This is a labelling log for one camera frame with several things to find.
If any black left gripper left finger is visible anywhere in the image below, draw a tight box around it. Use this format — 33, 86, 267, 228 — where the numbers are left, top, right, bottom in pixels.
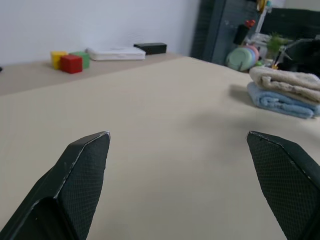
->
0, 130, 111, 240

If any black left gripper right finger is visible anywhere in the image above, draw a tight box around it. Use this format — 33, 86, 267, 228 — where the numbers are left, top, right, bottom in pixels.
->
245, 130, 320, 240

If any folded beige towel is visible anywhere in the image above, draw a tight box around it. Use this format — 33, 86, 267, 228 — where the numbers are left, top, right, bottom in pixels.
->
248, 65, 320, 103

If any folded light blue towel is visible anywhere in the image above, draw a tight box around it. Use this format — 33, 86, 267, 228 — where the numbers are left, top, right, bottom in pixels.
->
246, 82, 320, 120

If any small green plant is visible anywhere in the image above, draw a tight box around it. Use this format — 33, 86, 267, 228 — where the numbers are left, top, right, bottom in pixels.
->
265, 31, 293, 60

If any pink plate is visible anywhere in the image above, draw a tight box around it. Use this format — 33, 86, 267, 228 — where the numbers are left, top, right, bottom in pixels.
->
246, 44, 261, 66

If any stack of green plates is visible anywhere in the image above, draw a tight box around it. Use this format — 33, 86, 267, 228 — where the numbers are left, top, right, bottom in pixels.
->
225, 46, 256, 73

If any black bottle with red cap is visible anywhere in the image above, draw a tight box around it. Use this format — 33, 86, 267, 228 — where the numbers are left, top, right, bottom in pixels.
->
232, 19, 257, 47

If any dark grey cabinet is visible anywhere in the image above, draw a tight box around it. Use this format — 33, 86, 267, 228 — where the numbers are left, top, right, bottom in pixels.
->
189, 0, 262, 67

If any red cube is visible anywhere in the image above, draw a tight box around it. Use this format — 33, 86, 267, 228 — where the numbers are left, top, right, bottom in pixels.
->
59, 54, 84, 75

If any green cube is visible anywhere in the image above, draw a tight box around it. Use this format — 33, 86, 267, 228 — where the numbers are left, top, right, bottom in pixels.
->
68, 51, 91, 70

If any yellow cube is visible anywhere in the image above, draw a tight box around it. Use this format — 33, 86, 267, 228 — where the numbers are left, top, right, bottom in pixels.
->
50, 50, 69, 70

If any flat white box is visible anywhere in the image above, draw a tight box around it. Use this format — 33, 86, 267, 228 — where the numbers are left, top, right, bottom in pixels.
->
85, 46, 147, 62

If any flat black box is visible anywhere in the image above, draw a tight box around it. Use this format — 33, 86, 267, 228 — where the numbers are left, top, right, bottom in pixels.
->
133, 42, 168, 56

